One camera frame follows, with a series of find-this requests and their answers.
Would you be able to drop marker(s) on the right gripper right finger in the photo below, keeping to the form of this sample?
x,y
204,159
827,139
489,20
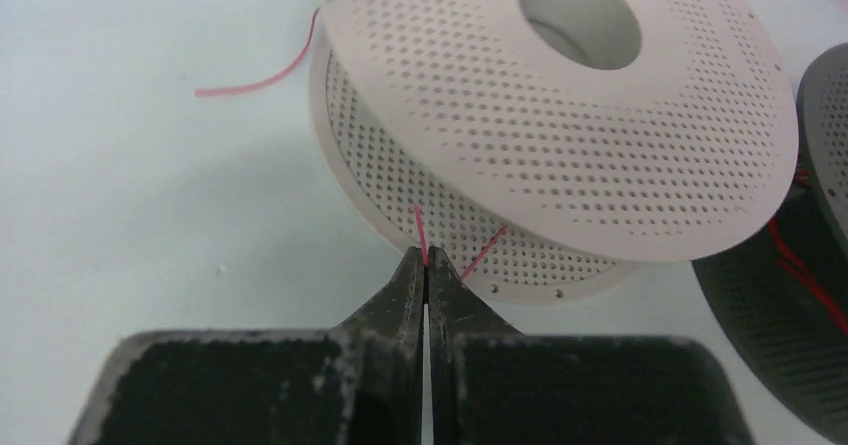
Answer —
x,y
492,384

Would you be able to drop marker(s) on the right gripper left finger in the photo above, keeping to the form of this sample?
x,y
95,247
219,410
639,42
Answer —
x,y
359,382

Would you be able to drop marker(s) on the white translucent spool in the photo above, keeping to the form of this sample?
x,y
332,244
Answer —
x,y
553,146

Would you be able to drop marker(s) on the dark grey spool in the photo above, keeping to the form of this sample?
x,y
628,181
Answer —
x,y
781,296

